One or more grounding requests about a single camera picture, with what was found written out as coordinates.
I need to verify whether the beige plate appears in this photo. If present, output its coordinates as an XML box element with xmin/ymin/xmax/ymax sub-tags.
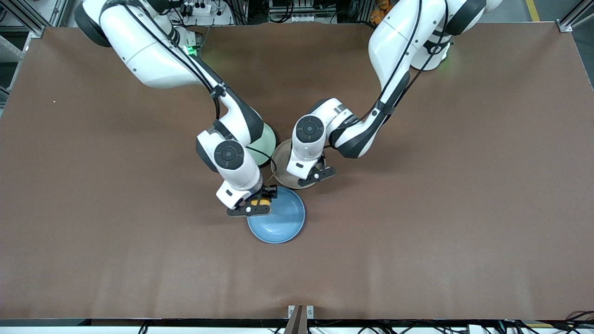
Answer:
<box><xmin>271</xmin><ymin>139</ymin><xmax>326</xmax><ymax>189</ymax></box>

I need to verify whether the blue plate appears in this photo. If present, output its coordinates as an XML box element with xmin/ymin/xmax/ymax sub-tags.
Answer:
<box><xmin>247</xmin><ymin>186</ymin><xmax>306</xmax><ymax>244</ymax></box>

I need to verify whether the light green plate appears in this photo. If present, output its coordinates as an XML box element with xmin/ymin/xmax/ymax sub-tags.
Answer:
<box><xmin>245</xmin><ymin>122</ymin><xmax>279</xmax><ymax>167</ymax></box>

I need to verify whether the orange snack bag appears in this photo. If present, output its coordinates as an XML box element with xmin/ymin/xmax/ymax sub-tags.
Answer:
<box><xmin>369</xmin><ymin>0</ymin><xmax>391</xmax><ymax>25</ymax></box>

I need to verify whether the white power strip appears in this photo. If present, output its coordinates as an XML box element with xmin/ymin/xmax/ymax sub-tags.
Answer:
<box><xmin>179</xmin><ymin>1</ymin><xmax>213</xmax><ymax>17</ymax></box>

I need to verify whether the metal table edge bracket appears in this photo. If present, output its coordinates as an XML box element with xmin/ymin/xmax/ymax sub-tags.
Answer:
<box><xmin>284</xmin><ymin>305</ymin><xmax>315</xmax><ymax>334</ymax></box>

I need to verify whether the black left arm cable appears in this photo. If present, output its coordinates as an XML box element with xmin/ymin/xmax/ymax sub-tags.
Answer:
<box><xmin>360</xmin><ymin>0</ymin><xmax>448</xmax><ymax>122</ymax></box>

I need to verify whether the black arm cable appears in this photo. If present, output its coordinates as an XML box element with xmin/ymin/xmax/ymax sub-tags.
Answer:
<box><xmin>360</xmin><ymin>0</ymin><xmax>448</xmax><ymax>122</ymax></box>
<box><xmin>122</xmin><ymin>4</ymin><xmax>224</xmax><ymax>119</ymax></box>

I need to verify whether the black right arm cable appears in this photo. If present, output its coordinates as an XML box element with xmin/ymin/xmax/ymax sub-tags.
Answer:
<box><xmin>122</xmin><ymin>4</ymin><xmax>224</xmax><ymax>119</ymax></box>

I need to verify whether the aluminium frame profile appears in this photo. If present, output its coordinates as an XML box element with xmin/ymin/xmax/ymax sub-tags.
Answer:
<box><xmin>0</xmin><ymin>0</ymin><xmax>70</xmax><ymax>39</ymax></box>
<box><xmin>558</xmin><ymin>0</ymin><xmax>594</xmax><ymax>33</ymax></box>

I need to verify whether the black cable bundle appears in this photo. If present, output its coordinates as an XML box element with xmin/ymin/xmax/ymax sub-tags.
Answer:
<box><xmin>550</xmin><ymin>310</ymin><xmax>594</xmax><ymax>333</ymax></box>

